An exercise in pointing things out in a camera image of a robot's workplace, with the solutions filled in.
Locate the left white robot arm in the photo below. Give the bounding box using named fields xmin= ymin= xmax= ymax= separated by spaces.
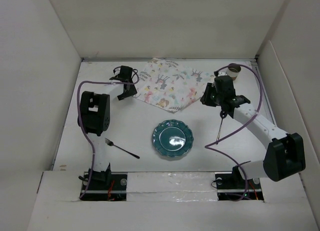
xmin=76 ymin=65 xmax=139 ymax=187

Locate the teal scalloped plate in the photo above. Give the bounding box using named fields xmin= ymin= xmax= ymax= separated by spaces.
xmin=151 ymin=119 xmax=194 ymax=158

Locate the brown paper cup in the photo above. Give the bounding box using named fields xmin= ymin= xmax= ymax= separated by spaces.
xmin=226 ymin=63 xmax=242 ymax=81

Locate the black metal fork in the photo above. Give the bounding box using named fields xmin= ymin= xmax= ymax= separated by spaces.
xmin=104 ymin=138 xmax=141 ymax=159

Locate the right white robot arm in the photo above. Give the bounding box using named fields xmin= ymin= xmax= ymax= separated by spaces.
xmin=200 ymin=75 xmax=306 ymax=188

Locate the animal print cloth napkin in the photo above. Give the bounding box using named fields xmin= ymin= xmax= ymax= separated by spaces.
xmin=134 ymin=58 xmax=214 ymax=113

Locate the metal spoon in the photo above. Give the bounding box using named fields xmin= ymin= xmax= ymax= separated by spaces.
xmin=216 ymin=110 xmax=228 ymax=144

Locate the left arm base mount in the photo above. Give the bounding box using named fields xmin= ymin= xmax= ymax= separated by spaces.
xmin=78 ymin=172 xmax=128 ymax=202

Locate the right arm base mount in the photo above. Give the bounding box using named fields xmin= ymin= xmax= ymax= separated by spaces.
xmin=210 ymin=167 xmax=264 ymax=202

